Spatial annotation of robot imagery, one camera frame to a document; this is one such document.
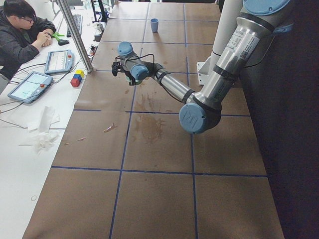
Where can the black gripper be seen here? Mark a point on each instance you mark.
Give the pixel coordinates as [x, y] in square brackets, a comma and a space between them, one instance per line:
[130, 79]

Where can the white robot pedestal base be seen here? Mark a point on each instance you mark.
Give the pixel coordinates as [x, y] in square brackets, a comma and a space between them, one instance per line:
[227, 25]

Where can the black computer mouse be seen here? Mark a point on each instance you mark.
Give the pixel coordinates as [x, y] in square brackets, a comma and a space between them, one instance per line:
[62, 42]

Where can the aluminium frame post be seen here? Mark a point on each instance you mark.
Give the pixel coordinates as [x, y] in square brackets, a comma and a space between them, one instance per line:
[63, 5]

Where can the red blue yellow blocks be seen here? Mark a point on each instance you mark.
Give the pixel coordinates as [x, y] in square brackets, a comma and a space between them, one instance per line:
[77, 78]

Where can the far grey teach pendant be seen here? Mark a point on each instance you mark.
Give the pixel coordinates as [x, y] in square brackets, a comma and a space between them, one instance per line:
[58, 62]

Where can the crumpled white tissue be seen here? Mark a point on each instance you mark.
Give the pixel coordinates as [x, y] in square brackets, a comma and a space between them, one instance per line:
[40, 137]

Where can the grey teach pendant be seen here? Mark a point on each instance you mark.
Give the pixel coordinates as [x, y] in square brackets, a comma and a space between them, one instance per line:
[58, 62]
[31, 88]

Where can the green plastic tool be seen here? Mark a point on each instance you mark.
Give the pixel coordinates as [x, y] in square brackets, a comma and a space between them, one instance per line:
[57, 36]

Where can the black keyboard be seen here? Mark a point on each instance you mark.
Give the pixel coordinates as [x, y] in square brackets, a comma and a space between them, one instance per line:
[78, 19]

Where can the blue plastic cup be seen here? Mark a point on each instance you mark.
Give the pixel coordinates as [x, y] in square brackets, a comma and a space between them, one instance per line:
[154, 22]

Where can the near grey teach pendant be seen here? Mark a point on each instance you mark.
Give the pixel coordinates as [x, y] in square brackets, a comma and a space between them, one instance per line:
[31, 88]

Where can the stainless steel tumbler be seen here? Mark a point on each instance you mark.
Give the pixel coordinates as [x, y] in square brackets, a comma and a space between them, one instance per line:
[100, 27]

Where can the person in black jacket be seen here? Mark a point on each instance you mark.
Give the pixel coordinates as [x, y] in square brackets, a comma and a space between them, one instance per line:
[22, 35]

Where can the mint green bowl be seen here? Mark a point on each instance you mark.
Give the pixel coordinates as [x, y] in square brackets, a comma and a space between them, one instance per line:
[132, 81]

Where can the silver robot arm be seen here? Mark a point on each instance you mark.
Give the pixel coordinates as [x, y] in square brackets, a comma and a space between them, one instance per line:
[243, 24]

